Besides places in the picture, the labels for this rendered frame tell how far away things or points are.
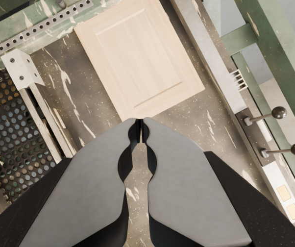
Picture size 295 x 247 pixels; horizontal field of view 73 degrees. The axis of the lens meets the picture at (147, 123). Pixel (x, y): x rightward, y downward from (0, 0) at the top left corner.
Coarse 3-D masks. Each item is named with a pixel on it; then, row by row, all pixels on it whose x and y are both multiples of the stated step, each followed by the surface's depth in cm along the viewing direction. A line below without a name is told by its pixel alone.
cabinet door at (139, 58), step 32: (128, 0) 70; (96, 32) 70; (128, 32) 70; (160, 32) 69; (96, 64) 70; (128, 64) 70; (160, 64) 70; (192, 64) 69; (128, 96) 70; (160, 96) 70
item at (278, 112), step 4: (276, 108) 56; (280, 108) 56; (284, 108) 56; (272, 112) 57; (276, 112) 56; (280, 112) 55; (284, 112) 55; (260, 116) 62; (264, 116) 60; (268, 116) 59; (272, 116) 58; (276, 116) 56; (280, 116) 56; (284, 116) 56; (244, 120) 66; (248, 120) 65; (252, 120) 64; (256, 120) 63; (248, 124) 65
